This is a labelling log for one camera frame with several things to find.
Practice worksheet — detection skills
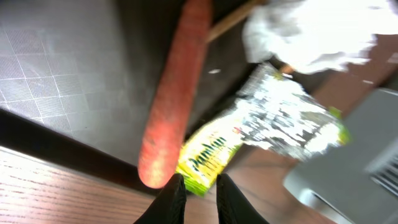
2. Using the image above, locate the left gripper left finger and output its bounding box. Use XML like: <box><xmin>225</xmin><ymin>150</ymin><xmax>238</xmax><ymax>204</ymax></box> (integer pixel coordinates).
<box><xmin>134</xmin><ymin>174</ymin><xmax>187</xmax><ymax>224</ymax></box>

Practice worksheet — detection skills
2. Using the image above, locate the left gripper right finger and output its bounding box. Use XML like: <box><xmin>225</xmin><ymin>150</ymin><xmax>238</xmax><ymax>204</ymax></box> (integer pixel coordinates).
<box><xmin>216</xmin><ymin>174</ymin><xmax>269</xmax><ymax>224</ymax></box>

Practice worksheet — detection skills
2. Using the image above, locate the orange carrot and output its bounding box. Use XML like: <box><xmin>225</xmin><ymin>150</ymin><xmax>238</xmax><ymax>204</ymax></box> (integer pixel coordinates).
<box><xmin>137</xmin><ymin>0</ymin><xmax>212</xmax><ymax>189</ymax></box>

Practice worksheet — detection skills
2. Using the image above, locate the grey dishwasher rack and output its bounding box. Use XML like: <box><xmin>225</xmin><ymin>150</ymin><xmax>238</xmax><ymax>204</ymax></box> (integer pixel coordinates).
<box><xmin>284</xmin><ymin>88</ymin><xmax>397</xmax><ymax>223</ymax></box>

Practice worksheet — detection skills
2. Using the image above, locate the green foil snack wrapper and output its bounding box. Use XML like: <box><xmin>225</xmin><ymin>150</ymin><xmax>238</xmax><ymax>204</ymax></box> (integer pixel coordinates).
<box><xmin>176</xmin><ymin>63</ymin><xmax>350</xmax><ymax>196</ymax></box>

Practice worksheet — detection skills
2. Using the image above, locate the dark brown serving tray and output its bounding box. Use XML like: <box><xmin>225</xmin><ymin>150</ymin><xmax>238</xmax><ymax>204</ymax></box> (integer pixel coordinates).
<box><xmin>1</xmin><ymin>0</ymin><xmax>184</xmax><ymax>195</ymax></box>

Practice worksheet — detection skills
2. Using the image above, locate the left wooden chopstick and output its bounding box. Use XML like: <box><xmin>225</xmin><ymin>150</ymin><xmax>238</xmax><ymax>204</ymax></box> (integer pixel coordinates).
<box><xmin>206</xmin><ymin>0</ymin><xmax>267</xmax><ymax>43</ymax></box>

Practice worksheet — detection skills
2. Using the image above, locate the crumpled white napkin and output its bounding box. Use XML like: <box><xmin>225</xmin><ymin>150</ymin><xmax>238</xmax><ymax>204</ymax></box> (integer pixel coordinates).
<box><xmin>243</xmin><ymin>0</ymin><xmax>397</xmax><ymax>75</ymax></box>

